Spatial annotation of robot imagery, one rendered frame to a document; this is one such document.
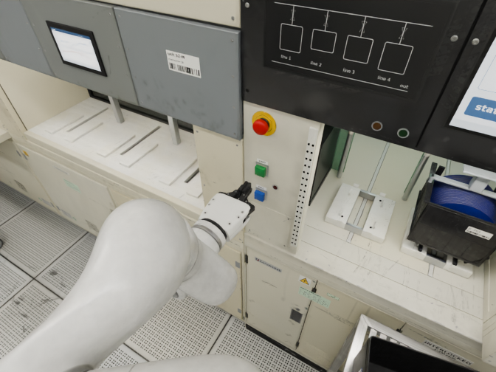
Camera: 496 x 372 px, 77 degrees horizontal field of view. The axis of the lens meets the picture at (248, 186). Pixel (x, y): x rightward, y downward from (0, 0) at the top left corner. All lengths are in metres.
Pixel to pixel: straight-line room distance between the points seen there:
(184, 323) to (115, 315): 1.68
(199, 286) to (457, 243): 0.82
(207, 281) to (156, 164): 1.00
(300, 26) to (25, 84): 1.56
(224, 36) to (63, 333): 0.62
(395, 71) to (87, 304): 0.57
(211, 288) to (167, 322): 1.41
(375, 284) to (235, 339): 1.00
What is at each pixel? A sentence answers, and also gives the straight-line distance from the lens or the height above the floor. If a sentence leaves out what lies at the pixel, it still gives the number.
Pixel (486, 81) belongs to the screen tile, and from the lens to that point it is 0.63.
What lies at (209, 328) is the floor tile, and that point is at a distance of 1.92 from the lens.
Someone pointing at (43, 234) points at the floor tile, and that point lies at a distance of 2.65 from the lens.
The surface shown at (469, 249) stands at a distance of 1.15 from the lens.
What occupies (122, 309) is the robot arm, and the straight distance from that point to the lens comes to 0.27.
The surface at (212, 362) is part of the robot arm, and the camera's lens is 0.26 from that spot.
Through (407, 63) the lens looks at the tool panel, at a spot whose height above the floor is 1.56.
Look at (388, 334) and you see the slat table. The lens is 1.17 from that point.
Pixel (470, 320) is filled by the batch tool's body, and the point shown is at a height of 0.87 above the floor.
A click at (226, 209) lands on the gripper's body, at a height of 1.22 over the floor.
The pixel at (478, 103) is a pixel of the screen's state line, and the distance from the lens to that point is 0.65.
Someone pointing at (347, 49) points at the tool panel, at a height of 1.56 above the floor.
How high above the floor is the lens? 1.78
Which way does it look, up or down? 44 degrees down
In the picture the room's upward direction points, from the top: straight up
